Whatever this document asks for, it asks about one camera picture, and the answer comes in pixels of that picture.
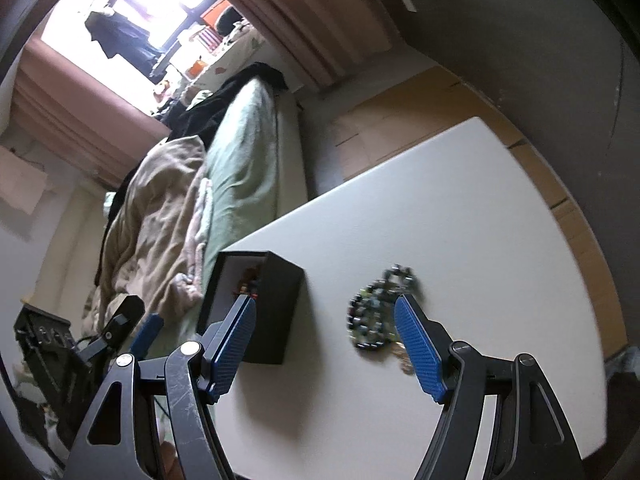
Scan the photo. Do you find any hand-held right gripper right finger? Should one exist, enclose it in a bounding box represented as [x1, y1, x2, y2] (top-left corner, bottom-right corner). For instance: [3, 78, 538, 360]
[394, 294, 586, 480]

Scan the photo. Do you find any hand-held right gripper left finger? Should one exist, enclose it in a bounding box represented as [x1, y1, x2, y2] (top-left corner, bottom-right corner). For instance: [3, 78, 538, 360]
[65, 294, 258, 480]

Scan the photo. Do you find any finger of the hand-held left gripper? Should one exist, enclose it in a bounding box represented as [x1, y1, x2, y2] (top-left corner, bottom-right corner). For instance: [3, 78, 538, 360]
[75, 296, 146, 361]
[129, 313, 165, 358]

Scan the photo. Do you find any black box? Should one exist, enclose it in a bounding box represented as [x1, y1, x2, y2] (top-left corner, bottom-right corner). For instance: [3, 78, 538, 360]
[196, 250, 305, 365]

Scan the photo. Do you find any brown bead bracelet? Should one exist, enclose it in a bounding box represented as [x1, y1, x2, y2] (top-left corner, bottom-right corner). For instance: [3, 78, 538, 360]
[235, 265, 262, 301]

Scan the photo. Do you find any dark bead bracelet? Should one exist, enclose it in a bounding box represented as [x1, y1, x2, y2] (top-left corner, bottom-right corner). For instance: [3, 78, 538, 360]
[345, 281, 401, 353]

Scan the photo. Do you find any beige blanket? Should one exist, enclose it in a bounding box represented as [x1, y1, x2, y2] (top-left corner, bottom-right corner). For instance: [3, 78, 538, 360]
[82, 135, 213, 341]

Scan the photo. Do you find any bed with green sheet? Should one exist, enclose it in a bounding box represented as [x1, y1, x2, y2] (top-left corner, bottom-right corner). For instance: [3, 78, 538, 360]
[175, 77, 308, 341]

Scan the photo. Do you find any dark hanging garment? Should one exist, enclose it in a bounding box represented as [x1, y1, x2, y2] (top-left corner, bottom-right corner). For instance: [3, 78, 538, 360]
[85, 10, 161, 73]

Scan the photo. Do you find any leaf print cloth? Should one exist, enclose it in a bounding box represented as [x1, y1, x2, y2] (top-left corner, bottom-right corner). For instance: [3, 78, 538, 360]
[190, 22, 266, 86]

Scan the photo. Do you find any striped box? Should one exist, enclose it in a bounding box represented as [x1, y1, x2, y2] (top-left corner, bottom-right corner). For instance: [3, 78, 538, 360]
[197, 27, 221, 53]

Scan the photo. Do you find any black bag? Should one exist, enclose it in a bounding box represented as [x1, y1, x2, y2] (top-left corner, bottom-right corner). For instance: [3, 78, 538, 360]
[216, 6, 246, 33]

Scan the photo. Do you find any orange box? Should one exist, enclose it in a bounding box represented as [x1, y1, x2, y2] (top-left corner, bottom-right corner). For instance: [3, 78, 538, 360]
[202, 0, 233, 26]

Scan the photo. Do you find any wide pink curtain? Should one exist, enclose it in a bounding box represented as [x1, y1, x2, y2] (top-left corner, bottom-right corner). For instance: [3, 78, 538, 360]
[210, 0, 401, 91]

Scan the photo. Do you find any beige wall paper sheet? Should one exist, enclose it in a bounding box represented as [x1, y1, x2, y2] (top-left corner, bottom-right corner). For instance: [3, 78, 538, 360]
[0, 147, 48, 216]

